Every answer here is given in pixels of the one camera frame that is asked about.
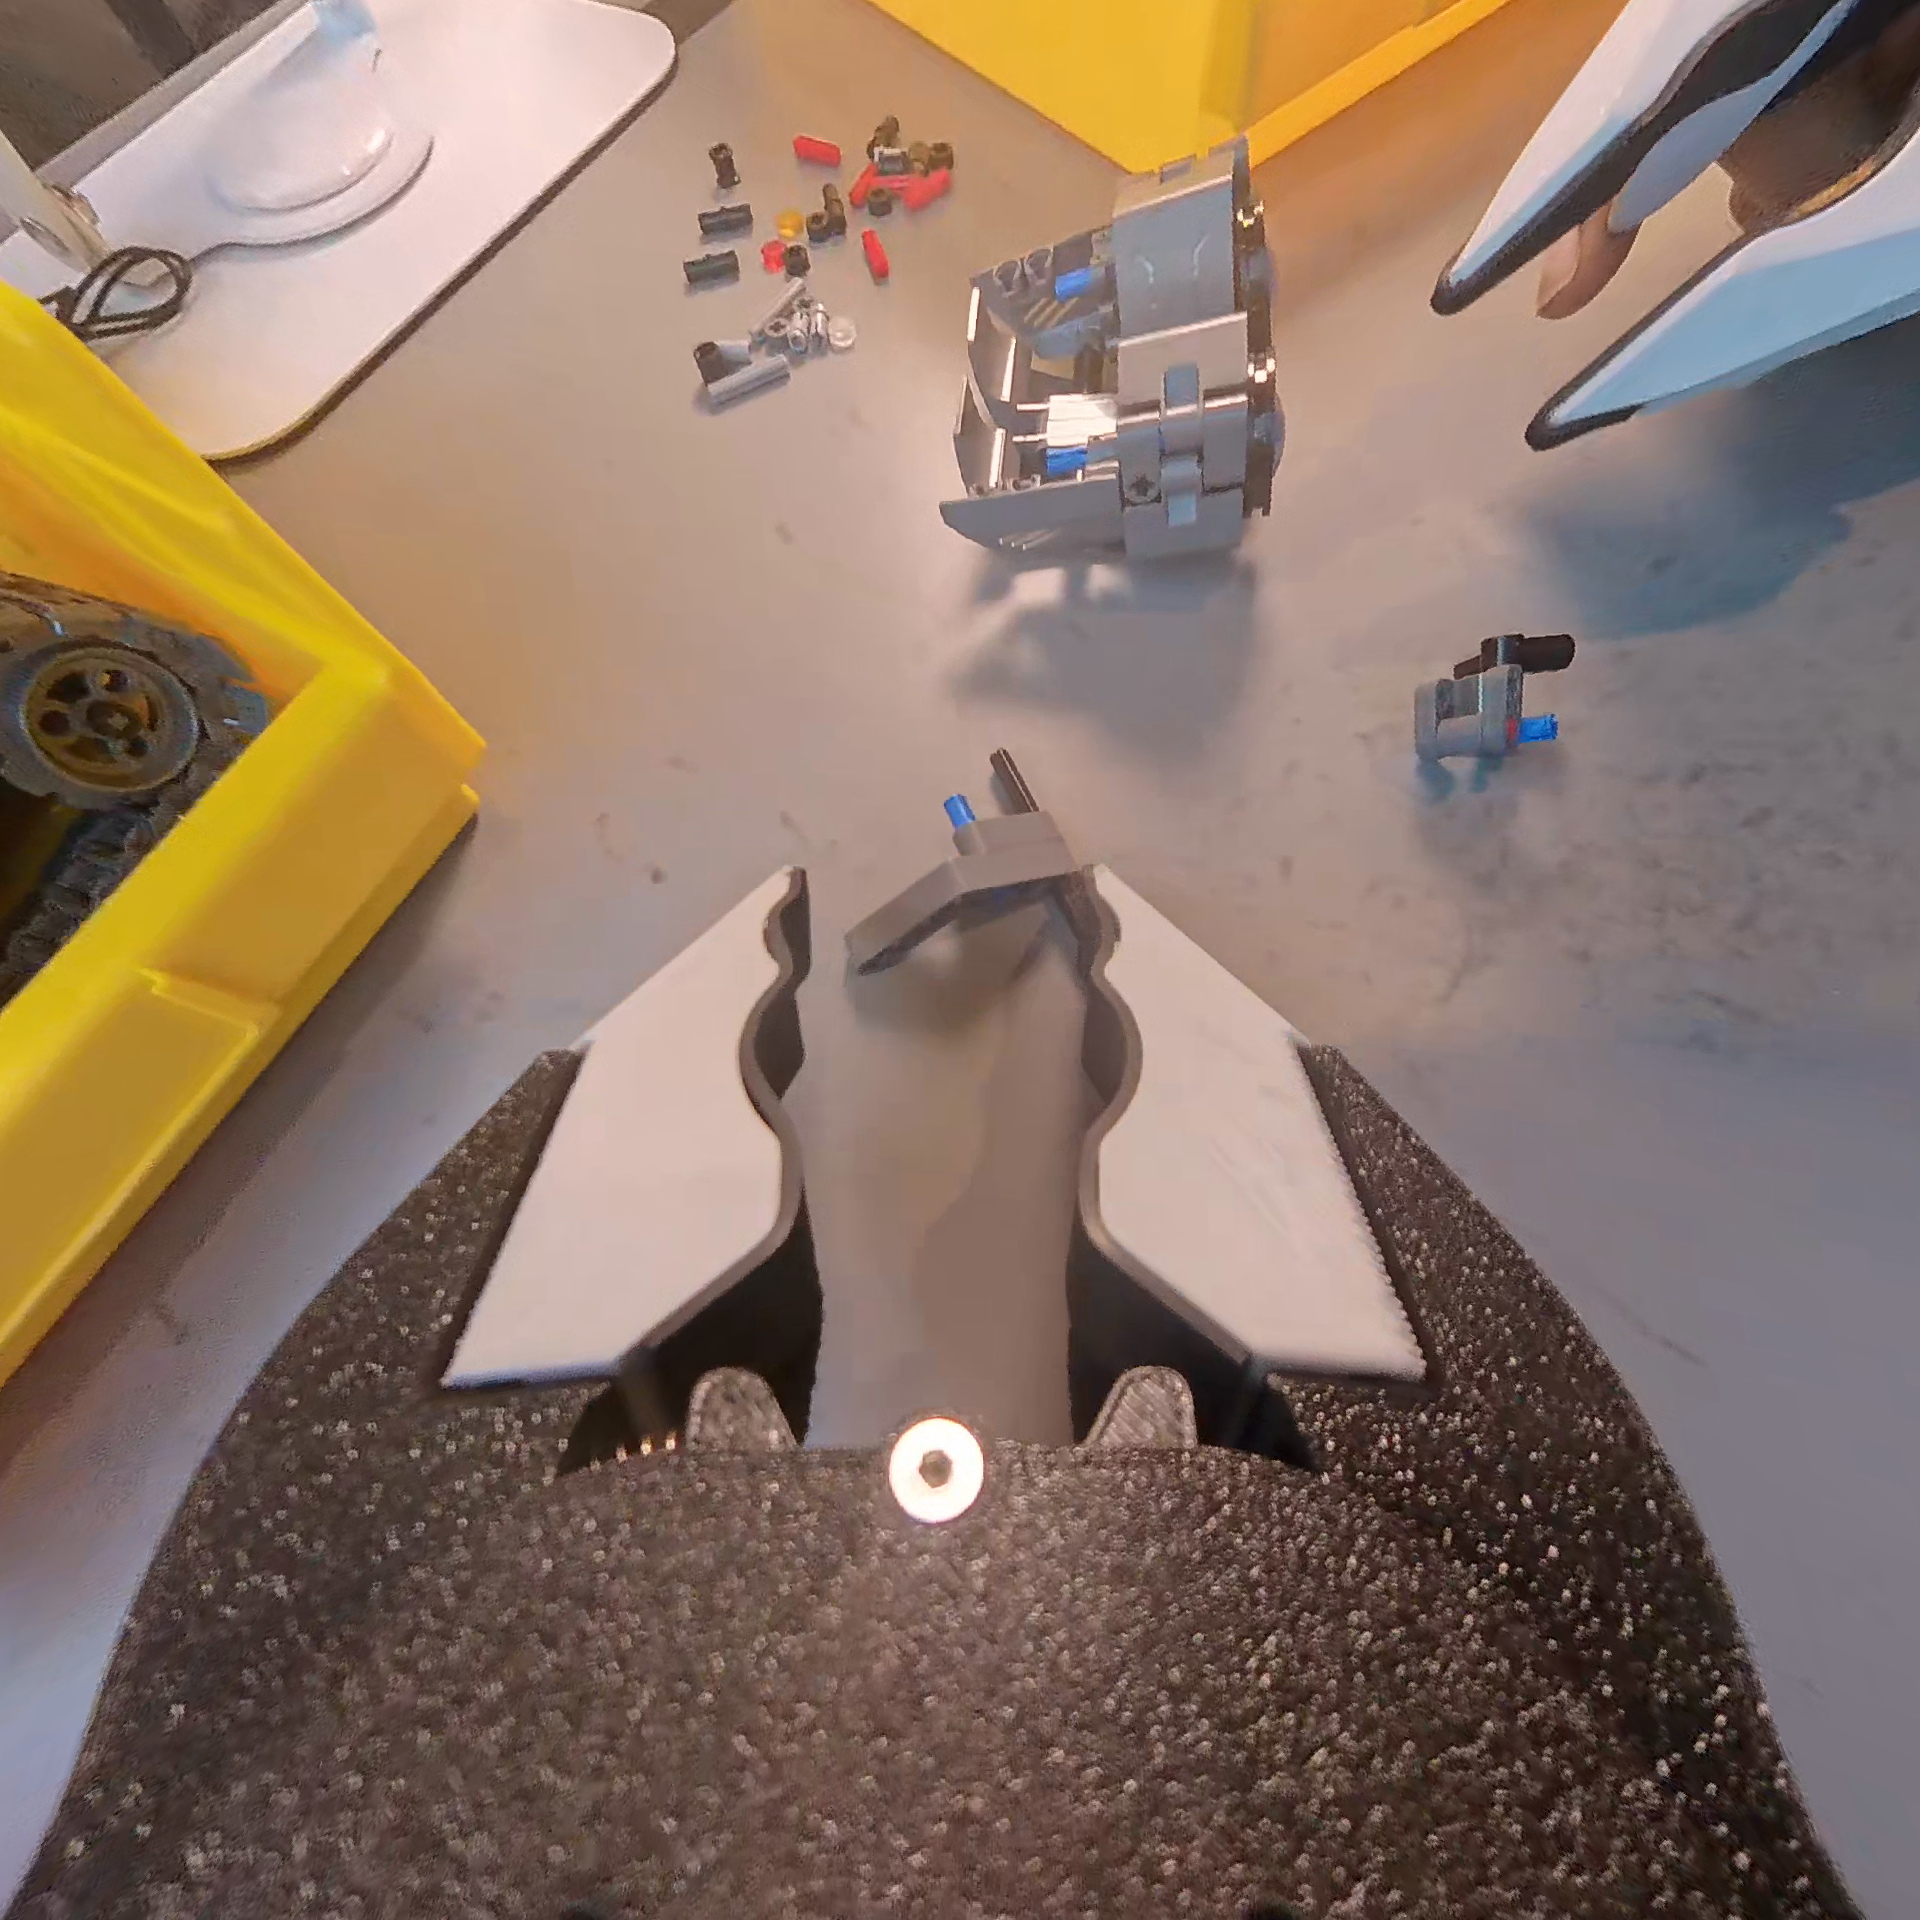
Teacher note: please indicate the white rounded board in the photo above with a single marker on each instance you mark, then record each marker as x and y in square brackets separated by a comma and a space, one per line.
[493, 149]

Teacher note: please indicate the grey desk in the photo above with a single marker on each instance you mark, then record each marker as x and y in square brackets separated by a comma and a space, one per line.
[600, 601]

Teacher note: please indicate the scattered small building pieces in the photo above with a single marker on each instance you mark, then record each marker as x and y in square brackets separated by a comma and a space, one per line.
[885, 182]

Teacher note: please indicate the black connector with blue pins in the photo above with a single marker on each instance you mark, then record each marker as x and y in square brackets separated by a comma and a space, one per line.
[1529, 652]

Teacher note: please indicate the grey beam with black axle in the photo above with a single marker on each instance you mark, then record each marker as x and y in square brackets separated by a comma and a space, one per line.
[975, 879]

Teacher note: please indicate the grey twin engine toy assembly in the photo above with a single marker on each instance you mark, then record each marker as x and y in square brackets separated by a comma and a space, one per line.
[1184, 406]

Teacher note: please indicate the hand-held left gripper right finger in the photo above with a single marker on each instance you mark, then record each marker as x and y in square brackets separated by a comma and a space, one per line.
[1244, 1202]

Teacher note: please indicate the grey angular connector piece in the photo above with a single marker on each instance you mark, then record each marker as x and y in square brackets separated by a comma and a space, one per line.
[1463, 715]

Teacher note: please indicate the clear round stand base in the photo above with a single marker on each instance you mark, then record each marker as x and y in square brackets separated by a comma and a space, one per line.
[322, 137]

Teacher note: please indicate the large yellow storage bin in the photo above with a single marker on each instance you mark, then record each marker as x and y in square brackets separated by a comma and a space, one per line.
[1171, 76]

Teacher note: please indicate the person's right hand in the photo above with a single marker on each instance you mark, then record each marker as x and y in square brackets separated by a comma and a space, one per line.
[1589, 263]

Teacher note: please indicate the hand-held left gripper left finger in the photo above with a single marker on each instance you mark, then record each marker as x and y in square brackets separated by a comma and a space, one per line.
[645, 1202]

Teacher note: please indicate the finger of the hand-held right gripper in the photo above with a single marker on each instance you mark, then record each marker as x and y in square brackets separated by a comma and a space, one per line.
[1770, 301]
[1589, 137]

